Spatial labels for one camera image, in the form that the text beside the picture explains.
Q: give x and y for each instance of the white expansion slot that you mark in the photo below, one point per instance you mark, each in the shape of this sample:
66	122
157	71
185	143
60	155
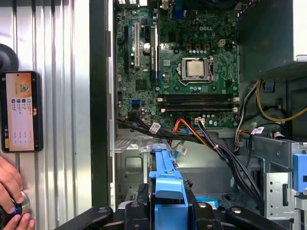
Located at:
137	45

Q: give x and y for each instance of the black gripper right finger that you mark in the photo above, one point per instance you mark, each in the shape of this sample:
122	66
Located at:
201	215

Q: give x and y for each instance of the blue plastic drive latch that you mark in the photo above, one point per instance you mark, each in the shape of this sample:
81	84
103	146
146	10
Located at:
299	167

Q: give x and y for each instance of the black PC case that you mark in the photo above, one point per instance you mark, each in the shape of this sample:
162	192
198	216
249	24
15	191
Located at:
97	95

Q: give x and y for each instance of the CPU socket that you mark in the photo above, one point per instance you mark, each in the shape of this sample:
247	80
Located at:
184	69

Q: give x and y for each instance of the black expansion slot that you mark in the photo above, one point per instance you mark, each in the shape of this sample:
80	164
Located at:
126	48

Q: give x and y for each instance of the grey power supply unit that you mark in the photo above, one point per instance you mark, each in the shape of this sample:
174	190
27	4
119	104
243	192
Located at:
263	48

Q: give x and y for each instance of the green motherboard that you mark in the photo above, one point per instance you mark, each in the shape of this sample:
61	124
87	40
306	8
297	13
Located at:
216	79

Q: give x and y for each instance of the hard disk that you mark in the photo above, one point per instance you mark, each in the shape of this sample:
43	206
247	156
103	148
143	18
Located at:
168	184

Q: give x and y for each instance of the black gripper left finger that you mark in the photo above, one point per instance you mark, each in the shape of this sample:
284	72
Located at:
136	215

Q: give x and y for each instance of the black RAM slot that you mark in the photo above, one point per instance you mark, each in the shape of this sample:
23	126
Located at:
196	109
196	98

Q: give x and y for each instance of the black smartphone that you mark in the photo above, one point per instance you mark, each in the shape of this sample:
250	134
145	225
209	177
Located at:
21	112

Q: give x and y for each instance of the metal drive cage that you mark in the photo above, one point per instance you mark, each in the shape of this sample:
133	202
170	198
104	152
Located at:
275	191

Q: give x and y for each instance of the silver CPU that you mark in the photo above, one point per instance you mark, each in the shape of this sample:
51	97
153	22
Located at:
195	68

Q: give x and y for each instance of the round black blue-ringed tool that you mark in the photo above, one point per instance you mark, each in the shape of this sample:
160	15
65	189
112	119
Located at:
25	201

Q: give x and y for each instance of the round black phone mount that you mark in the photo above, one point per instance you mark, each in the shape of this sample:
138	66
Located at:
8	57

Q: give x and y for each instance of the person's hand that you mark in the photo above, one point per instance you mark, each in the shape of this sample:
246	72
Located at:
10	182

